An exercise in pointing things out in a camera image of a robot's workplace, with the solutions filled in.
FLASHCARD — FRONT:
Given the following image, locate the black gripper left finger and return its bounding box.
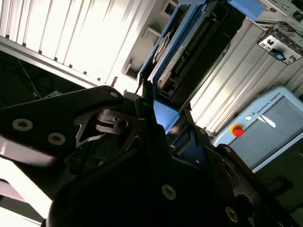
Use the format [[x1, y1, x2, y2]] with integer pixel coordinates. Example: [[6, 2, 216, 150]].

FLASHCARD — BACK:
[[0, 80, 173, 166]]

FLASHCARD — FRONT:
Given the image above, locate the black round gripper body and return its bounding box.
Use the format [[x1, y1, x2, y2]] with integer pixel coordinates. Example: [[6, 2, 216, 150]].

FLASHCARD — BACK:
[[45, 151, 240, 227]]

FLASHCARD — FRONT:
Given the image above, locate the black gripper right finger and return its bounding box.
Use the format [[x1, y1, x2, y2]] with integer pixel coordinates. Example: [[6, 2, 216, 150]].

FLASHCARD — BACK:
[[184, 108, 296, 227]]

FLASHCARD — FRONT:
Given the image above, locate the hard disk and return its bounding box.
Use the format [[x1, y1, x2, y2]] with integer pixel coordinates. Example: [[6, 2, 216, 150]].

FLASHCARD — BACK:
[[136, 0, 264, 164]]

